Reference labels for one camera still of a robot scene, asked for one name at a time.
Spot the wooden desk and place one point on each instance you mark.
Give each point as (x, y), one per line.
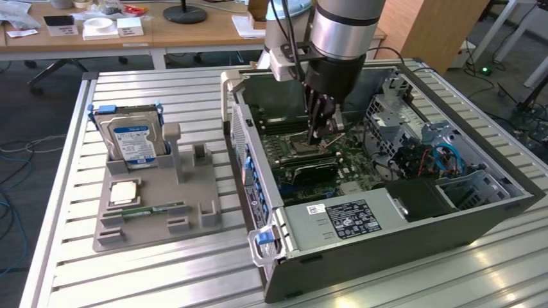
(192, 35)

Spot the white label card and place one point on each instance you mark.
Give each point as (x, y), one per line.
(22, 33)

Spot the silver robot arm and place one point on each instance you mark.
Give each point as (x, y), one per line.
(347, 32)

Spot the green RAM stick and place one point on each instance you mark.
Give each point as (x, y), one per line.
(142, 211)

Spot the plain white box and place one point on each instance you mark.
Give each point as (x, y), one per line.
(128, 24)

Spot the white paper stack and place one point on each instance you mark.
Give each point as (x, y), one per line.
(246, 27)

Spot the cream tape roll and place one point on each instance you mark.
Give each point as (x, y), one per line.
(82, 4)

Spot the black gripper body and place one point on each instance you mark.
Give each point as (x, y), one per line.
(334, 77)

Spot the grey open PC case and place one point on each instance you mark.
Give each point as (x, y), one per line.
(386, 250)

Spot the silver chipset heatsink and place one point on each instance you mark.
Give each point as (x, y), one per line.
(352, 187)

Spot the CPU socket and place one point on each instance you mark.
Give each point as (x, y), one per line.
(299, 144)

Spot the white desk frame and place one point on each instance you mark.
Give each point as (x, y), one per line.
(516, 35)

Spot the green motherboard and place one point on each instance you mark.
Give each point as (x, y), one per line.
(359, 167)

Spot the green graphics card black fan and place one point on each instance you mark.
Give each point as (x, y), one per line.
(315, 171)

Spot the device with green light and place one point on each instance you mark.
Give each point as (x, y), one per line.
(484, 69)

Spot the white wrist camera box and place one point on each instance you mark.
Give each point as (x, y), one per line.
(283, 67)

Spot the black lamp base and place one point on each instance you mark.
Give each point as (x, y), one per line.
(184, 15)

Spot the black office chair base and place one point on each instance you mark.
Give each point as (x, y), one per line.
(47, 72)

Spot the grey cup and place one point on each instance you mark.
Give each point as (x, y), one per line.
(62, 4)

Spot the grey parts rack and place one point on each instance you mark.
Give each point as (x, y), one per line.
(164, 189)

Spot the metal disk bay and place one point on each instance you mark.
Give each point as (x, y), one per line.
(484, 189)

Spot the black equipment stand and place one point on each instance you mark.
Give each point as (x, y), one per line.
(531, 106)

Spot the white box with black lid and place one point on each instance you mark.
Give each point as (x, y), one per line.
(64, 30)

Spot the metal drive cage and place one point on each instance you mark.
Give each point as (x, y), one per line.
(386, 134)

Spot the white tape roll holder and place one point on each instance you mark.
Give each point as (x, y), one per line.
(100, 32)

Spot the grey power supply unit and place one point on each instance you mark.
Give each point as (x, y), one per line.
(308, 231)

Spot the clear plastic bag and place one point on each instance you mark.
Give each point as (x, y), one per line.
(19, 17)

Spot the silver CPU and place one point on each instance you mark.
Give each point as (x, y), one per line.
(122, 193)

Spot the hard disk with blue carrier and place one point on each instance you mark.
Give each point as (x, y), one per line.
(128, 144)

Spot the red small item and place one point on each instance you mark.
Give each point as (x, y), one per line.
(134, 11)

